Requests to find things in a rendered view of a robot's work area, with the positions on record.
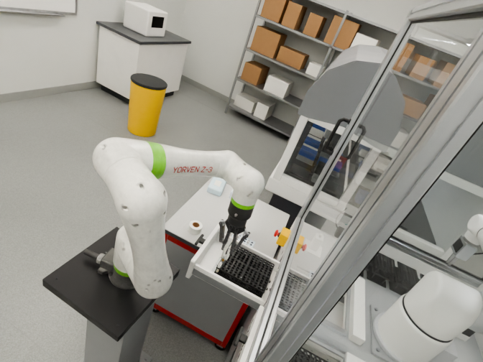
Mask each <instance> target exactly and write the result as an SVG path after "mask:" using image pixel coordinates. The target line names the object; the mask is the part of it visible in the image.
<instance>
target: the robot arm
mask: <svg viewBox="0 0 483 362"><path fill-rule="evenodd" d="M92 160H93V166H94V168H95V170H96V171H97V173H98V174H99V175H100V177H101V178H102V180H103V181H104V182H105V183H106V185H107V187H108V189H109V191H110V193H111V196H112V198H113V200H114V205H115V207H116V210H117V213H118V214H119V217H120V219H121V221H122V223H123V226H122V227H121V228H120V229H119V230H118V232H117V234H116V241H115V247H114V248H110V250H109V251H108V252H105V253H104V254H100V255H99V254H97V253H95V252H93V251H90V250H88V249H86V250H85V251H84V252H83V254H85V255H86V256H89V257H91V258H93V259H95V260H96V263H98V264H100V265H99V269H98V273H99V274H101V275H103V274H109V279H110V281H111V283H112V284H113V285H114V286H116V287H118V288H120V289H134V288H135V289H136V291H137V293H138V294H139V295H141V296H142V297H144V298H147V299H157V298H159V297H161V296H163V295H164V294H166V293H167V291H168V290H169V289H170V287H171V285H172V282H173V272H172V269H171V268H170V264H169V261H168V257H167V251H166V245H165V216H166V210H167V192H166V189H165V187H164V186H163V184H162V183H161V182H160V181H159V180H160V179H167V178H173V177H188V176H207V177H220V178H222V179H224V180H225V181H226V182H228V183H229V184H230V186H232V187H233V194H232V196H231V201H230V203H229V208H228V213H229V216H228V218H227V219H226V221H224V220H223V219H221V221H220V222H219V223H218V224H219V226H220V232H219V242H220V243H222V244H223V245H222V247H221V250H223V253H222V255H221V258H223V257H224V254H225V253H226V250H227V247H228V245H229V242H228V240H229V237H230V235H231V233H233V234H234V237H233V241H232V244H231V245H230V247H229V249H228V252H227V255H226V258H225V260H227V259H228V258H229V255H230V254H232V253H233V252H234V249H235V250H238V249H239V247H240V246H241V244H242V243H243V241H244V239H246V238H248V236H249V234H250V232H247V230H246V223H247V220H249V219H250V218H251V216H252V212H253V210H254V207H255V204H256V201H257V199H258V197H259V195H260V194H261V192H262V191H263V189H264V186H265V180H264V178H263V176H262V174H261V172H259V171H258V170H256V169H255V168H253V167H252V166H250V165H249V164H247V163H246V162H245V161H244V160H243V159H241V158H240V157H239V156H238V155H237V154H236V153H235V152H233V151H229V150H224V151H199V150H192V149H183V148H179V147H172V146H169V145H165V144H158V143H154V142H150V141H142V140H136V139H126V138H120V137H112V138H108V139H105V140H103V141H102V142H100V143H99V144H98V145H97V147H96V148H95V149H94V152H93V157H92ZM225 225H226V227H227V229H228V231H227V233H226V237H225V238H224V232H225ZM242 232H244V233H243V237H242V238H241V240H240V242H239V243H238V244H237V245H236V241H237V238H238V235H239V234H240V233H242Z"/></svg>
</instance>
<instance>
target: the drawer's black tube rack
mask: <svg viewBox="0 0 483 362"><path fill-rule="evenodd" d="M242 249H243V250H242ZM242 251H243V252H242ZM246 251H247V252H246ZM245 253H246V254H245ZM250 253H251V254H250ZM249 255H250V256H249ZM253 257H254V258H253ZM258 257H259V258H258ZM257 259H258V260H257ZM261 259H262V260H261ZM260 261H261V262H260ZM265 261H266V262H265ZM264 263H265V264H264ZM268 263H269V264H268ZM267 264H268V265H269V266H268V265H267ZM274 266H275V265H274V264H273V263H271V262H269V261H268V260H266V259H263V258H262V257H260V256H258V255H256V254H253V253H252V252H251V251H248V250H246V249H244V248H242V247H239V250H235V249H234V252H233V253H232V254H230V255H229V258H228V259H227V260H226V261H225V262H224V264H223V265H222V266H221V268H220V270H219V271H218V272H216V270H217V269H216V270H215V272H214V273H215V274H217V275H219V276H221V277H223V278H224V279H227V280H229V281H230V282H232V283H234V284H236V285H238V286H240V287H241V288H243V289H245V290H247V291H248V292H251V293H252V294H255V295H257V296H258V297H260V298H262V295H263V294H264V293H265V290H266V288H267V284H268V281H269V280H270V276H271V274H272V270H273V269H274Z"/></svg>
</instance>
